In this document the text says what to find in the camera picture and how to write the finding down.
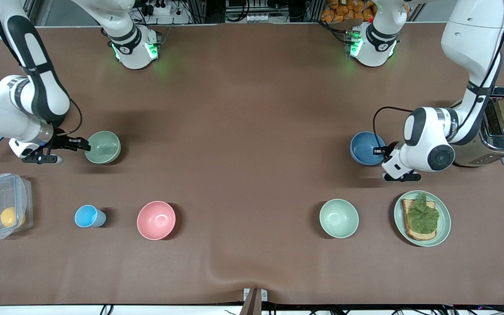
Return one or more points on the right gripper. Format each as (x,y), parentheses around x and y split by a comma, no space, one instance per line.
(62,142)

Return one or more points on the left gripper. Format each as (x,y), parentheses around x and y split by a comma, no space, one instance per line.
(394,149)

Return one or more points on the blue bowl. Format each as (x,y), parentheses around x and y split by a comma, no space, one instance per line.
(363,148)

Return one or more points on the sage green bowl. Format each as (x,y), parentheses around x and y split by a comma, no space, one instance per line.
(103,147)

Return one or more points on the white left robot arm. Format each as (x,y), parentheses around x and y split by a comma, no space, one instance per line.
(470,39)

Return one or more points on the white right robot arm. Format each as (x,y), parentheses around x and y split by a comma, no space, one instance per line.
(37,87)

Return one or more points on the pale mint green bowl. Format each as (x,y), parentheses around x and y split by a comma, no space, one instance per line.
(338,218)

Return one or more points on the pink bowl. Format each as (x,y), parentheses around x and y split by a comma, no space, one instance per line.
(156,220)

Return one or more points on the light blue cup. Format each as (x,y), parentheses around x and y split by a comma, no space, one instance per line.
(86,216)

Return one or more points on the green lettuce leaf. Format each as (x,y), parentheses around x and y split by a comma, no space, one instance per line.
(422,216)

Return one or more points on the toasted bread slice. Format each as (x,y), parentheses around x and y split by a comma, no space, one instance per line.
(411,234)

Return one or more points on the yellow lemon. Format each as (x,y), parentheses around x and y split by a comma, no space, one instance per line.
(11,216)

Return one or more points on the pale green plate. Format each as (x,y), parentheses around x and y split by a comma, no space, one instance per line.
(444,227)

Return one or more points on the cream and chrome toaster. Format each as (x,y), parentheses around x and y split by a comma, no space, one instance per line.
(497,144)

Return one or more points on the bag of orange snacks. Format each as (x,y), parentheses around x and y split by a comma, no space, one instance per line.
(344,11)

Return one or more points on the metal table edge bracket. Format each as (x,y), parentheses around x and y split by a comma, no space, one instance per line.
(255,297)

